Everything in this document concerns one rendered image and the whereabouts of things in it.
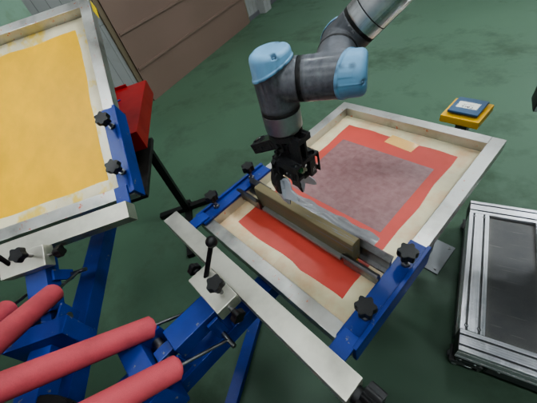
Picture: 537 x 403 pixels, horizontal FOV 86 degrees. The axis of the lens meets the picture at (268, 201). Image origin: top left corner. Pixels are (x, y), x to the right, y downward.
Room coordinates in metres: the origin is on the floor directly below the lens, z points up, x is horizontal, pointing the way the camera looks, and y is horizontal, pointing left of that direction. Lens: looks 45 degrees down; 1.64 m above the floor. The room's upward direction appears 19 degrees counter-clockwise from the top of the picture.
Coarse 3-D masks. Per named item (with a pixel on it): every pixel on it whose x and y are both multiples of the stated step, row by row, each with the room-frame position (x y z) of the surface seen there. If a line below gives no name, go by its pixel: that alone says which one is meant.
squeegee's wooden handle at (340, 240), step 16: (256, 192) 0.66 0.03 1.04; (272, 192) 0.62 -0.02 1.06; (272, 208) 0.60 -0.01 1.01; (288, 208) 0.54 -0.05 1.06; (304, 208) 0.52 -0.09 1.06; (304, 224) 0.49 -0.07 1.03; (320, 224) 0.45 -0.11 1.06; (320, 240) 0.44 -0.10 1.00; (336, 240) 0.40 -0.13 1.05; (352, 240) 0.37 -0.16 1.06; (352, 256) 0.36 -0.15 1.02
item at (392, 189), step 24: (384, 168) 0.66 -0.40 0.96; (408, 168) 0.62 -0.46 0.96; (432, 168) 0.59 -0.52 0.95; (360, 192) 0.60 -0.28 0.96; (384, 192) 0.56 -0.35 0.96; (408, 192) 0.53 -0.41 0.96; (360, 216) 0.51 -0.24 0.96; (384, 216) 0.48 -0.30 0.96; (408, 216) 0.45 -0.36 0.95; (384, 240) 0.41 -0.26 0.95; (312, 264) 0.41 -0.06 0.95; (336, 264) 0.39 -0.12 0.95; (336, 288) 0.32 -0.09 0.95
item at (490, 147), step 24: (336, 120) 0.99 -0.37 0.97; (384, 120) 0.87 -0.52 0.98; (408, 120) 0.81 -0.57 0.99; (312, 144) 0.91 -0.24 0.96; (456, 144) 0.65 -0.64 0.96; (480, 144) 0.60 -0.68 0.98; (504, 144) 0.56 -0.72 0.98; (480, 168) 0.50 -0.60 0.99; (456, 192) 0.45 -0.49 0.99; (432, 216) 0.41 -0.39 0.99; (240, 240) 0.54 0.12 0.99; (432, 240) 0.34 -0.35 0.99; (264, 264) 0.44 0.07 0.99; (288, 288) 0.35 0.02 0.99; (312, 312) 0.27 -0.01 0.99
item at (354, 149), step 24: (336, 144) 0.86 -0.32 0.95; (360, 144) 0.82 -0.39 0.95; (384, 144) 0.77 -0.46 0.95; (336, 168) 0.74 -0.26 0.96; (360, 168) 0.70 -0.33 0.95; (312, 192) 0.66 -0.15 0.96; (336, 192) 0.63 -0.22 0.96; (264, 216) 0.63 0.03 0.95; (264, 240) 0.54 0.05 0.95; (288, 240) 0.51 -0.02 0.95
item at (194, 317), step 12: (204, 300) 0.36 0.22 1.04; (192, 312) 0.34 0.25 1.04; (204, 312) 0.33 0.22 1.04; (180, 324) 0.33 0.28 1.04; (192, 324) 0.32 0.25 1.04; (204, 324) 0.31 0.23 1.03; (168, 336) 0.31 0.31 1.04; (180, 336) 0.30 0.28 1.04; (192, 336) 0.29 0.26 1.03; (204, 336) 0.30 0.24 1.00; (180, 348) 0.28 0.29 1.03; (192, 348) 0.28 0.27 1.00
